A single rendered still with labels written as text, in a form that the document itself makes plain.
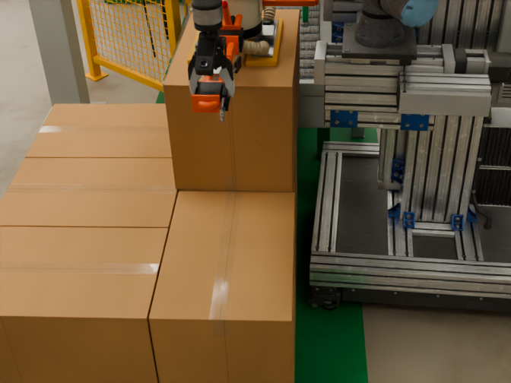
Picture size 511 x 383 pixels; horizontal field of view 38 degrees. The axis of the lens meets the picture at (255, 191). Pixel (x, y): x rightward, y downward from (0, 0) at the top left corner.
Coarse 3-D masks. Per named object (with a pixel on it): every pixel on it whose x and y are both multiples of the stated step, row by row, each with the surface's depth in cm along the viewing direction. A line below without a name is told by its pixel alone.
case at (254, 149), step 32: (192, 32) 259; (288, 32) 257; (288, 64) 237; (256, 96) 228; (288, 96) 227; (192, 128) 237; (224, 128) 236; (256, 128) 235; (288, 128) 234; (192, 160) 244; (224, 160) 243; (256, 160) 242; (288, 160) 241
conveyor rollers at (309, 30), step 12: (300, 12) 370; (312, 12) 369; (300, 24) 362; (312, 24) 362; (300, 36) 348; (312, 36) 347; (300, 48) 340; (312, 48) 340; (300, 60) 326; (312, 60) 326; (300, 72) 318; (312, 72) 318
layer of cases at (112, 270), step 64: (64, 128) 287; (128, 128) 285; (64, 192) 253; (128, 192) 251; (192, 192) 250; (256, 192) 249; (0, 256) 227; (64, 256) 226; (128, 256) 225; (192, 256) 224; (256, 256) 223; (0, 320) 207; (64, 320) 206; (128, 320) 204; (192, 320) 203; (256, 320) 202
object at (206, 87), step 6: (198, 84) 196; (204, 84) 195; (210, 84) 195; (216, 84) 195; (222, 84) 195; (198, 90) 193; (204, 90) 193; (210, 90) 193; (216, 90) 193; (222, 90) 195; (192, 96) 191; (198, 96) 191; (204, 96) 191; (210, 96) 190; (216, 96) 190; (192, 102) 192; (192, 108) 193; (198, 108) 193
